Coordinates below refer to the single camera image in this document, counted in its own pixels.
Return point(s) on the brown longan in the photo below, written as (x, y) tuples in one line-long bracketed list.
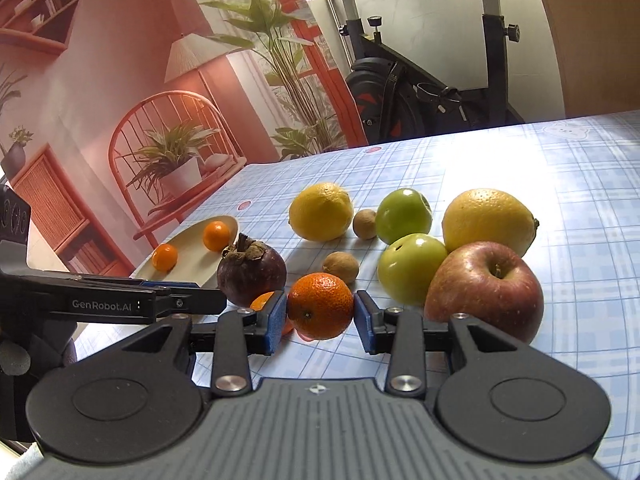
[(342, 265), (363, 224)]

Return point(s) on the red apple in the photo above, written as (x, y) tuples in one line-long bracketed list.
[(491, 282)]

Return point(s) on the blue plaid tablecloth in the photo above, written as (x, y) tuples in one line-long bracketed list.
[(569, 189)]

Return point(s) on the dark purple mangosteen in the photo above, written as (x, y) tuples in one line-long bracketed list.
[(249, 268)]

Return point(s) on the printed room backdrop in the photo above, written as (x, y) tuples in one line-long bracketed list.
[(119, 117)]

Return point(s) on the large mandarin orange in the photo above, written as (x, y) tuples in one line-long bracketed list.
[(320, 306)]

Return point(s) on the black exercise bike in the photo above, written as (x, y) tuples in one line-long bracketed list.
[(401, 99)]

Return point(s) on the green apple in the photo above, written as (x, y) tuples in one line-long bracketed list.
[(407, 267), (402, 212)]

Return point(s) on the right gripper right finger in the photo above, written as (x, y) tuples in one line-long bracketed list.
[(406, 336)]

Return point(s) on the wooden door panel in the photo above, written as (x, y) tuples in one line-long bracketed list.
[(596, 44)]

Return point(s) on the beige round plate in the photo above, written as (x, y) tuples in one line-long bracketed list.
[(196, 263)]

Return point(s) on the yellow lemon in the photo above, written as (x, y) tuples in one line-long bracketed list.
[(489, 215), (321, 212)]

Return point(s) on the grey gloved left hand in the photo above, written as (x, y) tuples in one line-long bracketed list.
[(14, 360)]

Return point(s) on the small mandarin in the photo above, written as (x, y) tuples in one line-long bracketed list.
[(164, 258), (216, 236)]

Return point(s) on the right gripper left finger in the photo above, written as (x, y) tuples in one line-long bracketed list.
[(235, 336)]

